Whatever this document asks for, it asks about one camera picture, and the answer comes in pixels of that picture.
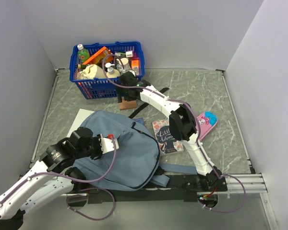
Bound white notebook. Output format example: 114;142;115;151
67;109;93;137

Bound green drink bottle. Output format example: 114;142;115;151
77;44;90;63

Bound blue student backpack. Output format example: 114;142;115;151
73;111;197;190

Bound orange snack box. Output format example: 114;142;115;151
83;46;112;65

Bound aluminium front rail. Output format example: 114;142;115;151
13;174;268;197

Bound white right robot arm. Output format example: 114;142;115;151
118;70;221;191

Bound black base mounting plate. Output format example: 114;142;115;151
56;174;228;204

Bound cream pump bottle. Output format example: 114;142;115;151
105;62;120;78

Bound brown leather wallet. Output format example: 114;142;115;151
118;98;137;110

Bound pink cartoon pencil case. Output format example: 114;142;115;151
197;111;217;141

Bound blue plastic shopping basket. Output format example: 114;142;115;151
69;41;145;99

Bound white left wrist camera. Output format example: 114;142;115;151
98;134;119;154

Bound black backpack strap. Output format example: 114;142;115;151
128;87;170;119

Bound black packaged item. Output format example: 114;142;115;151
114;51;127;58

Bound grey pump bottle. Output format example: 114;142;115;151
116;57;136;76

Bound floral Little Women book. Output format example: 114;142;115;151
152;118;184;155

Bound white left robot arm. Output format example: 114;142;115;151
0;127;104;230

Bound pink orange bottle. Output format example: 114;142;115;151
131;54;140;76

